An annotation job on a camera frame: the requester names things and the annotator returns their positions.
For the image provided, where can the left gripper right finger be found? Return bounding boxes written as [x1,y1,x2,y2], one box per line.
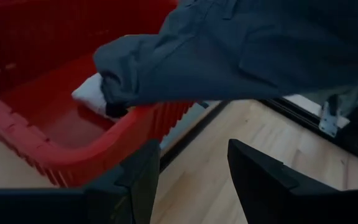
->
[227,139,338,224]

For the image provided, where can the dark grey shorts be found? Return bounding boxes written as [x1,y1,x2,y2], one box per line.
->
[93,0,358,118]

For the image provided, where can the light orange wooden table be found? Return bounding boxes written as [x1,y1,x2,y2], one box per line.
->
[0,123,57,189]

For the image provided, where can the red plastic laundry bin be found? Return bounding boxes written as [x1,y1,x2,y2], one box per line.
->
[0,0,196,189]

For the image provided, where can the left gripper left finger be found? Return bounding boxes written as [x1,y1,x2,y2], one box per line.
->
[82,139,162,224]

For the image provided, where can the white garment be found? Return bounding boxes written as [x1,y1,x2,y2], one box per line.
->
[71,72,121,121]

